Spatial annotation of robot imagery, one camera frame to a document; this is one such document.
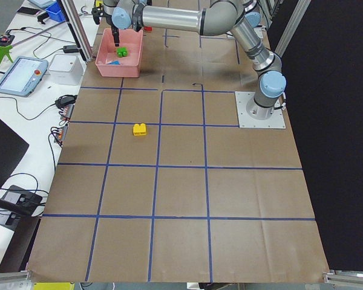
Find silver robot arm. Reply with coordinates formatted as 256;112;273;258
91;0;287;120
244;0;269;39

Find green toy block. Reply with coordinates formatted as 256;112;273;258
116;47;128;57

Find black camera stand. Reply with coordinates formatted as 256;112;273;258
0;185;43;216

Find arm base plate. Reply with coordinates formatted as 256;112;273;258
235;91;286;129

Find pink plastic box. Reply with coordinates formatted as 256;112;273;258
96;28;143;77

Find black smartphone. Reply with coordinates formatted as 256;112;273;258
16;7;41;16

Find white cube device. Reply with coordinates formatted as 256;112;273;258
48;54;83;85

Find blue toy block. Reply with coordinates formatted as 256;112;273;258
107;60;120;65

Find yellow toy block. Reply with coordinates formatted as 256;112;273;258
132;123;148;136

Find teach pendant tablet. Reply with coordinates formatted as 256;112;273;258
0;56;49;97

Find blue plastic bin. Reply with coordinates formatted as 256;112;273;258
45;2;66;22

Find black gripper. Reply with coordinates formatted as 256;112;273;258
91;0;120;47

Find green clamp tool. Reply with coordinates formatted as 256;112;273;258
0;45;13;64

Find aluminium frame post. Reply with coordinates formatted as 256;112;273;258
57;0;93;63

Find black power adapter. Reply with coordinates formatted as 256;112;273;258
62;45;79;54

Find brown paper table cover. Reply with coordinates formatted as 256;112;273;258
26;0;330;283

